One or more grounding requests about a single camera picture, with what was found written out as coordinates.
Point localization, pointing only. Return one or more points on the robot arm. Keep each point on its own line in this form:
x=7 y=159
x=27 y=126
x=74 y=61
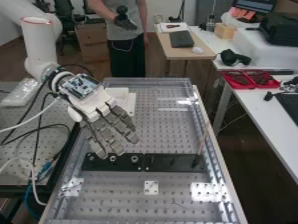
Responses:
x=38 y=36

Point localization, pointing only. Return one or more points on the white desk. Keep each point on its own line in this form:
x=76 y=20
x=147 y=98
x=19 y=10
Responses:
x=267 y=116

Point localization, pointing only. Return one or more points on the black headset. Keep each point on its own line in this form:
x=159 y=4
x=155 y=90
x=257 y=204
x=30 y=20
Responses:
x=233 y=57

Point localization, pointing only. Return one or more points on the small tan box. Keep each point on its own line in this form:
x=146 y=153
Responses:
x=225 y=31

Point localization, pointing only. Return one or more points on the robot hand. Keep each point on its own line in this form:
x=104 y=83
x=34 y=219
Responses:
x=95 y=103

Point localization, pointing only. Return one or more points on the black keyboard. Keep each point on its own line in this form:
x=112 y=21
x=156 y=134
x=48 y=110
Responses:
x=289 y=106

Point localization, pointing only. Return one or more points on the black plate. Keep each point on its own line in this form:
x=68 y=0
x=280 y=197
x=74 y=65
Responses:
x=168 y=164

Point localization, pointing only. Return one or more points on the black bag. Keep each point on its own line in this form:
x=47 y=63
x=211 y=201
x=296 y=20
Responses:
x=281 y=30

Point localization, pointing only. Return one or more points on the clear plastic block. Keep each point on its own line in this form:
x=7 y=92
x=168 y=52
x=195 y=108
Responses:
x=20 y=92

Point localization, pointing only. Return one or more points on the wooden desk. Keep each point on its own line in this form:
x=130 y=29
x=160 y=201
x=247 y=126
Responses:
x=187 y=58

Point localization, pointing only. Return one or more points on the clear box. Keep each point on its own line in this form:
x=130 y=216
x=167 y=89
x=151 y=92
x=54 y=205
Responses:
x=177 y=133

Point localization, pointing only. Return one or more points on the black mouse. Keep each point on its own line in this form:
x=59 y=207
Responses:
x=269 y=96

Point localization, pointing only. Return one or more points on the black hand controller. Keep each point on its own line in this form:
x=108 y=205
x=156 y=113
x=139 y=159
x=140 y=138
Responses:
x=124 y=21

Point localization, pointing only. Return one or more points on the white mouse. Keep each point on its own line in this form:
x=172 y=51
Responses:
x=197 y=50

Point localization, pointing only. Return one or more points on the person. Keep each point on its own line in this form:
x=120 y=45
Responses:
x=127 y=50

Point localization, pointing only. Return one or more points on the red tray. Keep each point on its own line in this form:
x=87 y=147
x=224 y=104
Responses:
x=240 y=80
x=264 y=78

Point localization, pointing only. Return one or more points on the small white square bracket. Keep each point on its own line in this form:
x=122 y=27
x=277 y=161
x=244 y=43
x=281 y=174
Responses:
x=151 y=187

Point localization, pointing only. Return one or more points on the cardboard box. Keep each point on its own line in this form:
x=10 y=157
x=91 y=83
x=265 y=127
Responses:
x=94 y=41

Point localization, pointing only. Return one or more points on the metal corner bracket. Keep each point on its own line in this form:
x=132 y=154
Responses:
x=72 y=186

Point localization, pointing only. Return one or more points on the black office chair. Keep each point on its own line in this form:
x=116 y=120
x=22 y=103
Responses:
x=67 y=13

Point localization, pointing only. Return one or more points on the steel hex nut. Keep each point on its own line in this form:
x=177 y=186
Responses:
x=135 y=158

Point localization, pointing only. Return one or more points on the silver bearing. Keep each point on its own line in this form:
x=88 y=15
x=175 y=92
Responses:
x=114 y=158

